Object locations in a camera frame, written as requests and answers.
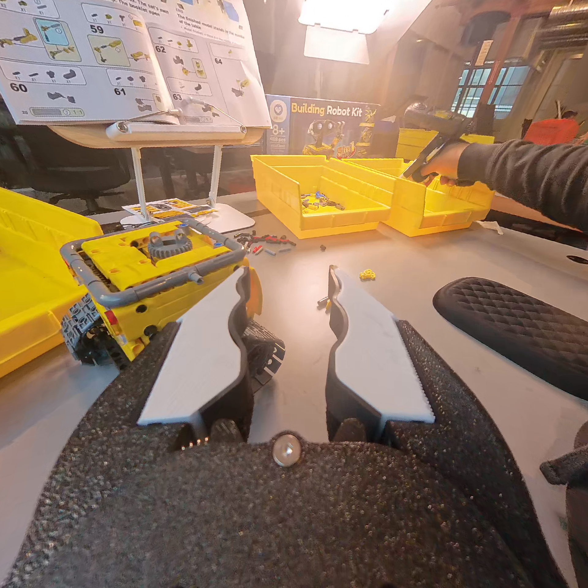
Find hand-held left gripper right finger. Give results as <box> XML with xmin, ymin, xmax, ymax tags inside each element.
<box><xmin>326</xmin><ymin>266</ymin><xmax>435</xmax><ymax>432</ymax></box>

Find dark printed box stack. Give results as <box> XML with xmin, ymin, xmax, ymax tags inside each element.
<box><xmin>265</xmin><ymin>95</ymin><xmax>380</xmax><ymax>159</ymax></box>

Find person's right forearm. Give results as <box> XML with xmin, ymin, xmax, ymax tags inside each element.
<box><xmin>460</xmin><ymin>138</ymin><xmax>588</xmax><ymax>232</ymax></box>

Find yellow plastic bin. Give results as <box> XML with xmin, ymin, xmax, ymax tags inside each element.
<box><xmin>0</xmin><ymin>189</ymin><xmax>104</xmax><ymax>379</ymax></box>
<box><xmin>251</xmin><ymin>155</ymin><xmax>396</xmax><ymax>239</ymax></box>
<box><xmin>345</xmin><ymin>158</ymin><xmax>495</xmax><ymax>238</ymax></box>

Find stack of yellow bins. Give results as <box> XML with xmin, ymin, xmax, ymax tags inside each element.
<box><xmin>397</xmin><ymin>129</ymin><xmax>495</xmax><ymax>162</ymax></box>

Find white round stand base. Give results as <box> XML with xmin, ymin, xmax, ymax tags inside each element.
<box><xmin>120</xmin><ymin>202</ymin><xmax>256</xmax><ymax>235</ymax></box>

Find yellow grey bricks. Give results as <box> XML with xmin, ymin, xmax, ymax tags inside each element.
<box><xmin>301</xmin><ymin>191</ymin><xmax>346</xmax><ymax>212</ymax></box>

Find bright white light panel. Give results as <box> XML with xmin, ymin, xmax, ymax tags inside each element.
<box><xmin>299</xmin><ymin>0</ymin><xmax>396</xmax><ymax>65</ymax></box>

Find yellow tracked brick vehicle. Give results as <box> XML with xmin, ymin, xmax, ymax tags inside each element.
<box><xmin>60</xmin><ymin>218</ymin><xmax>286</xmax><ymax>388</ymax></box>

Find pile of small brick parts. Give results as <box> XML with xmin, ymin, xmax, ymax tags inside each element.
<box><xmin>235</xmin><ymin>232</ymin><xmax>297</xmax><ymax>256</ymax></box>

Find sticker sheet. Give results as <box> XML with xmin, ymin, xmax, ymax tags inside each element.
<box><xmin>124</xmin><ymin>198</ymin><xmax>217</xmax><ymax>221</ymax></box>

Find instruction booklet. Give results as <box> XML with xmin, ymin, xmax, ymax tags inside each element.
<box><xmin>0</xmin><ymin>0</ymin><xmax>273</xmax><ymax>127</ymax></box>

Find wooden booklet stand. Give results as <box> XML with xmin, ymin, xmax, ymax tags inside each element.
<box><xmin>51</xmin><ymin>118</ymin><xmax>269</xmax><ymax>217</ymax></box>

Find red object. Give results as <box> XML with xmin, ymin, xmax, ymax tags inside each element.
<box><xmin>526</xmin><ymin>118</ymin><xmax>581</xmax><ymax>146</ymax></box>

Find person's right hand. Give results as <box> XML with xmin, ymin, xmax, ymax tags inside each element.
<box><xmin>423</xmin><ymin>143</ymin><xmax>471</xmax><ymax>184</ymax></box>

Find grey desk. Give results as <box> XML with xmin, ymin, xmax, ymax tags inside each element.
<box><xmin>0</xmin><ymin>189</ymin><xmax>588</xmax><ymax>588</ymax></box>

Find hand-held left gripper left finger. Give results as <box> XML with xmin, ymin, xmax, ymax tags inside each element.
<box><xmin>138</xmin><ymin>268</ymin><xmax>253</xmax><ymax>432</ymax></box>

